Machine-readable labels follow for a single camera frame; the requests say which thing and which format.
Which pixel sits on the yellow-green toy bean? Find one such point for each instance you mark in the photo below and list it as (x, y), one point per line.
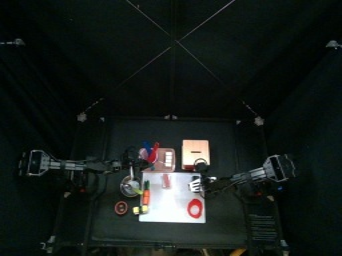
(138, 191)

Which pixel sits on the red toy meat strip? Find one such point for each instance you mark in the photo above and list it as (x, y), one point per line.
(166, 180)

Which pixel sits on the yellow black toy piece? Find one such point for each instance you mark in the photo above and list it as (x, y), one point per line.
(144, 209)
(137, 210)

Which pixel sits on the grey frame corner bracket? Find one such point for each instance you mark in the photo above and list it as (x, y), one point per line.
(170, 117)
(82, 116)
(333, 44)
(260, 120)
(17, 42)

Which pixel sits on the white toy rice block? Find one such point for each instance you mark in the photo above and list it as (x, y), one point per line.
(169, 159)

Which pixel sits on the pink plastic tray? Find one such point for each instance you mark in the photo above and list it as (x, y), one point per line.
(166, 160)

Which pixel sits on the orange toy carrot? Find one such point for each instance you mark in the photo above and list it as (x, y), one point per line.
(146, 195)

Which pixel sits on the blue toy utensil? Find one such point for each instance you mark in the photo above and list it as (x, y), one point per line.
(148, 146)

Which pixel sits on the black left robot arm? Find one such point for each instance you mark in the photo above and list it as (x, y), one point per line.
(58, 164)

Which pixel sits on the white cutting board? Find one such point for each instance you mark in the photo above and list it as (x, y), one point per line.
(174, 200)

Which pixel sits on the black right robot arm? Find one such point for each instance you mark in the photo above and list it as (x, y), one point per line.
(268, 171)

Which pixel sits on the silver round tin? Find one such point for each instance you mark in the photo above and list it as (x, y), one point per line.
(130, 185)

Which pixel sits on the pink plastic cup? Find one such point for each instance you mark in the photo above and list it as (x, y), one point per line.
(145, 155)

